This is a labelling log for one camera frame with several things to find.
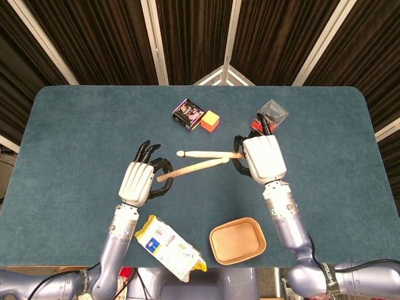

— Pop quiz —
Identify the brown curtain screen panel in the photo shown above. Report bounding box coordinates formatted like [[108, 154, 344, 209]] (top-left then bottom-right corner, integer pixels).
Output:
[[143, 0, 238, 86], [296, 0, 400, 163], [0, 0, 76, 151], [224, 0, 354, 87], [18, 0, 166, 86]]

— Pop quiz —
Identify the black tin can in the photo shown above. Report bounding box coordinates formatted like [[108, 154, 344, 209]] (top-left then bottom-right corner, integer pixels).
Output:
[[172, 97, 206, 133]]

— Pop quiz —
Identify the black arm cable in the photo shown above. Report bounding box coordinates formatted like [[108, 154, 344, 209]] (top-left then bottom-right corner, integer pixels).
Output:
[[29, 263, 103, 300], [307, 231, 400, 278]]

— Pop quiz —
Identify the lilac robot torso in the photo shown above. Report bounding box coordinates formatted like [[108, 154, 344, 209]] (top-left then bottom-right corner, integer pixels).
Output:
[[137, 267, 260, 300]]

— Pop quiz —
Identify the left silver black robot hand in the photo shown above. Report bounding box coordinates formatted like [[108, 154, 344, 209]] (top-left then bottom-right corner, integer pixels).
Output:
[[117, 140, 174, 208]]

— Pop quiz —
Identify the plain wooden drumstick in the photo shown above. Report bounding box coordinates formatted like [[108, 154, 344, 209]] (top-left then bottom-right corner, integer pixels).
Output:
[[156, 156, 231, 183]]

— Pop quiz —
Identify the orange foam cube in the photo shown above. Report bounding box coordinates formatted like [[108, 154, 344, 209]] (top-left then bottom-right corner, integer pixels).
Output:
[[200, 110, 220, 133]]

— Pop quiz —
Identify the black arm strap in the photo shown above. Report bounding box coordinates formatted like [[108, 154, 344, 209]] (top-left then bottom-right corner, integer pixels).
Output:
[[321, 262, 338, 295], [78, 269, 91, 297]]

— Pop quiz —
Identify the clear plastic capsule box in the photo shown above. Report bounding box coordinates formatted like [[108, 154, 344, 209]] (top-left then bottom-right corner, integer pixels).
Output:
[[249, 98, 290, 134]]

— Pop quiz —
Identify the wooden drumstick with black band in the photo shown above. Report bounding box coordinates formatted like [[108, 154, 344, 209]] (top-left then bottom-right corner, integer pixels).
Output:
[[176, 150, 245, 159]]

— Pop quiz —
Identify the white triangular screen base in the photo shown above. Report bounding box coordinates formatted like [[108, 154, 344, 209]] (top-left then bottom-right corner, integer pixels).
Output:
[[193, 64, 253, 86]]

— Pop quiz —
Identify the blue velvet tablecloth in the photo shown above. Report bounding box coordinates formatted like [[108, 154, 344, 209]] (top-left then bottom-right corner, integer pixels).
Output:
[[0, 84, 400, 270]]

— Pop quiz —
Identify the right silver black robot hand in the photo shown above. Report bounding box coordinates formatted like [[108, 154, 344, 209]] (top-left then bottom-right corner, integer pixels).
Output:
[[232, 113, 288, 186]]

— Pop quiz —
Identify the brown paper bowl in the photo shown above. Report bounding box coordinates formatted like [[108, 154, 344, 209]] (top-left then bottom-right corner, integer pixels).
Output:
[[209, 217, 267, 266]]

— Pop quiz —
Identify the white snack bag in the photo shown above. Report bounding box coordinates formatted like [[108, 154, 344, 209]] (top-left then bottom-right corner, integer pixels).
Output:
[[134, 214, 208, 284]]

